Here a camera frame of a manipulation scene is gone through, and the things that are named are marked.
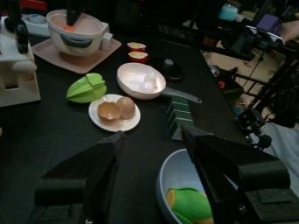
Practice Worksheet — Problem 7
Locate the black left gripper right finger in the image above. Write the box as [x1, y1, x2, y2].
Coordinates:
[181, 125, 293, 224]

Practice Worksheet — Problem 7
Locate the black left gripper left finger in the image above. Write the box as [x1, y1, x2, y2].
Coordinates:
[34, 130, 129, 224]

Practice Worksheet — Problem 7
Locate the person forearm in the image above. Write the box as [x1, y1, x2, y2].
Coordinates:
[280, 19, 299, 44]

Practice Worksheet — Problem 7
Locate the light blue toy pot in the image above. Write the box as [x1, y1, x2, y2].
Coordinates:
[155, 148, 239, 224]

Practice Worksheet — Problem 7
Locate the grey blue cloth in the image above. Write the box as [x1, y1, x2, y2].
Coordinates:
[257, 122, 299, 202]

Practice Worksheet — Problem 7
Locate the green yellow toy corn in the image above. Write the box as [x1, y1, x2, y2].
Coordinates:
[166, 187, 215, 224]

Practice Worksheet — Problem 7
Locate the white round plate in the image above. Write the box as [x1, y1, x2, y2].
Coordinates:
[89, 93, 143, 133]

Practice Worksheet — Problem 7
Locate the green striped box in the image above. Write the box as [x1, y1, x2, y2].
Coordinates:
[166, 95, 195, 141]

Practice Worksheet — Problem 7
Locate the brown eggshell half open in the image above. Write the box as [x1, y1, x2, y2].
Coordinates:
[98, 101, 123, 122]

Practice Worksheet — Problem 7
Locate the brown eggshell half rounded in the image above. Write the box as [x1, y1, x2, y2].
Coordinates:
[117, 96, 137, 121]

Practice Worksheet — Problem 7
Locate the green toy starfruit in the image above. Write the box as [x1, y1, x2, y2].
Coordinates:
[66, 73, 109, 104]

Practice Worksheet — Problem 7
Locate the black round knob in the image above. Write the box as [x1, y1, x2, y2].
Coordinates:
[161, 58, 185, 83]

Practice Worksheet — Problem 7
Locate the white toy appliance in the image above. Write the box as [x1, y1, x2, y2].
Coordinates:
[0, 15, 43, 108]

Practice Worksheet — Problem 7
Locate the pink square tray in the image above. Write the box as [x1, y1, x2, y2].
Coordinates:
[31, 37, 123, 74]

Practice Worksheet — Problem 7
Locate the red toy apple half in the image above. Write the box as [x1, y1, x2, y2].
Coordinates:
[126, 41, 149, 53]
[127, 51, 150, 65]

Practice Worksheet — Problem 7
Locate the white toy mixer bowl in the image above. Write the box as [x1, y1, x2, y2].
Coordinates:
[46, 9, 115, 58]

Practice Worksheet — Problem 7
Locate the purple box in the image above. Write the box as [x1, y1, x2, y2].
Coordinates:
[257, 13, 284, 33]

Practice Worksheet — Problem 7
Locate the teal cup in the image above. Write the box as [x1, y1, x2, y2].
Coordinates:
[218, 3, 239, 22]

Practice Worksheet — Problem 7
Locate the white container grey lid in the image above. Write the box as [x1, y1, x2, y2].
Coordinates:
[23, 13, 53, 38]

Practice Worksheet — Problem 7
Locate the black clamp mount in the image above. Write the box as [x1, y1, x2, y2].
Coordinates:
[237, 107, 274, 149]

